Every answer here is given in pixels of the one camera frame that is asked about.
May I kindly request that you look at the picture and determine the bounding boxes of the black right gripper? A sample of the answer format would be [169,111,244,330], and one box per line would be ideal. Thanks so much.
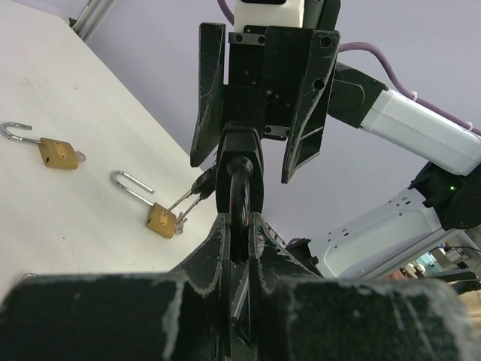
[189,23,340,184]

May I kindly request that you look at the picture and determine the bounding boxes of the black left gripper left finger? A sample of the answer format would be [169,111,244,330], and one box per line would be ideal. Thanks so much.
[1,214,231,360]

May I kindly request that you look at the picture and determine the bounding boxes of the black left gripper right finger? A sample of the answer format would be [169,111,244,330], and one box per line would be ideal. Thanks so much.
[249,213,476,360]

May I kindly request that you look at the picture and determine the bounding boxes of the black padlock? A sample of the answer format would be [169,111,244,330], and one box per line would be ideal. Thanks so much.
[216,122,264,264]

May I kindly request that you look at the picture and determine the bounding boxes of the brass padlock long shackle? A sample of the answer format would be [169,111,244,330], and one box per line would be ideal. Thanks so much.
[110,170,183,239]

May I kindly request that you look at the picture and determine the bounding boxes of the black padlock keys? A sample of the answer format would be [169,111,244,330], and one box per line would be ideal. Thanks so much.
[164,165,217,223]

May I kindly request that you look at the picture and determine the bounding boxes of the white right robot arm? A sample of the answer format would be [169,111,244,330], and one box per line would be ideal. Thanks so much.
[262,1,480,278]

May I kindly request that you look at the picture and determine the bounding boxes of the small brass padlock top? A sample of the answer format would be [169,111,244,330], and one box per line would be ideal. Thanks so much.
[1,122,86,170]

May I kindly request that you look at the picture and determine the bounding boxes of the right aluminium frame post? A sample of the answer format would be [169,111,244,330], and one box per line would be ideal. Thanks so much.
[69,0,116,42]

